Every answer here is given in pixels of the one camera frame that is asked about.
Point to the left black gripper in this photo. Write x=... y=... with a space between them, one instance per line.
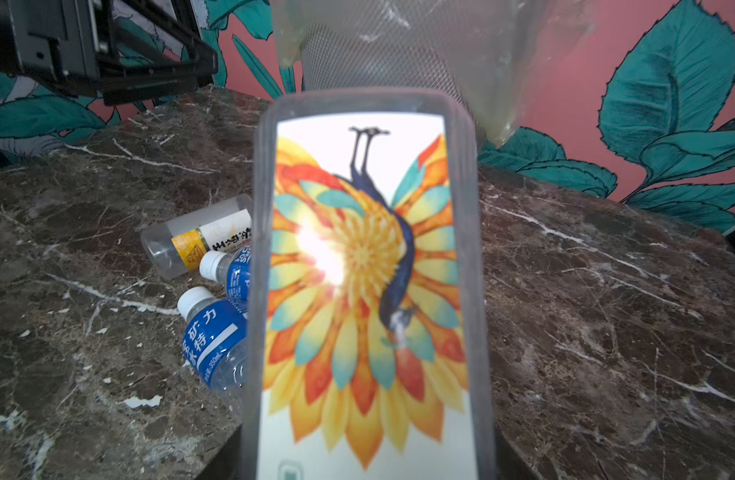
x=125 y=51

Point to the clear bottle yellow white label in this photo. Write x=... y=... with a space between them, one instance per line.
x=177 y=247

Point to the Pocari Sweat blue label bottle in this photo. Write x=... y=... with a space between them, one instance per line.
x=232 y=271

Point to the blue label bottle white cap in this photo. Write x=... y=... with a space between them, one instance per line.
x=214 y=342

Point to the bottle with sunflower label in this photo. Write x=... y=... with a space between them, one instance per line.
x=368 y=354

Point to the translucent green waste bin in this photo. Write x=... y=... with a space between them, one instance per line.
x=490 y=56

